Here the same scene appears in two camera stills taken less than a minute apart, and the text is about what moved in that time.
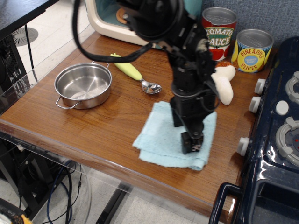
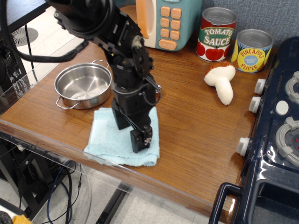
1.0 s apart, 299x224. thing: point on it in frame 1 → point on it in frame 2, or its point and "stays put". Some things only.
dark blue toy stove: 270,192 stays put
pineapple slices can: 251,50 stays put
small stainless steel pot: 82,85 stays put
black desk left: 14,14 stays put
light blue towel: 160,142 → 106,143
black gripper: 189,108 → 131,103
